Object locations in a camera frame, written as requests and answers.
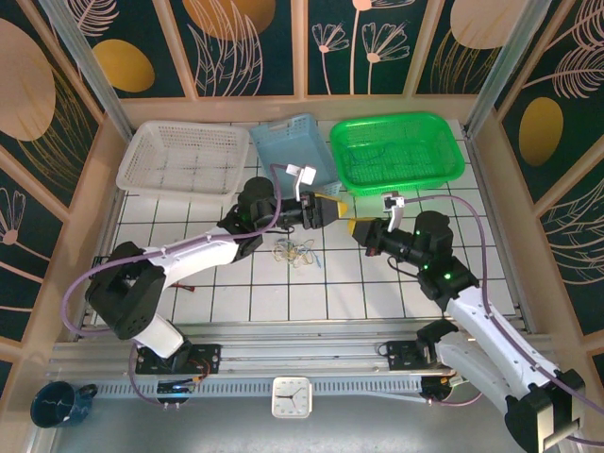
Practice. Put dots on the white perforated plastic basket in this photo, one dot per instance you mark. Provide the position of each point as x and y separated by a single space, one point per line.
189 141

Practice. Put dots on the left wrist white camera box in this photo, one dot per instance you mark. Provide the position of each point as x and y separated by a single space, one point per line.
307 175

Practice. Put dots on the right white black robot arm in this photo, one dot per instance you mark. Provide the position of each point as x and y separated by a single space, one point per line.
491 340

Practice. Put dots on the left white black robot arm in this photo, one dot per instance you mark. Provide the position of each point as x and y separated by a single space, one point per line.
189 257

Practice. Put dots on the green plastic basket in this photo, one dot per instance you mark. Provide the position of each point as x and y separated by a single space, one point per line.
415 141

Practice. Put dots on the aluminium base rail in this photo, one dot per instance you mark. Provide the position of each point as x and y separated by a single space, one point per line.
302 351

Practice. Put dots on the white square analog clock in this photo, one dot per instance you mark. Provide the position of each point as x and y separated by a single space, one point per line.
291 397

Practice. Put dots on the dark blue mug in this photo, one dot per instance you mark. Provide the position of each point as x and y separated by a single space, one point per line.
52 406

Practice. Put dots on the light blue plastic basket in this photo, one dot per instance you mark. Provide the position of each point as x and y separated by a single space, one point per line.
297 141

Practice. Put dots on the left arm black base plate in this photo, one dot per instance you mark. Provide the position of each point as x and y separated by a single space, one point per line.
207 356

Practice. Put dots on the aluminium frame post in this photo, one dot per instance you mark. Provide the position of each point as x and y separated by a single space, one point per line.
92 71
502 71

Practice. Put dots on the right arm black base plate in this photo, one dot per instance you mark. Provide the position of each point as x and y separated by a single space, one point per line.
401 356

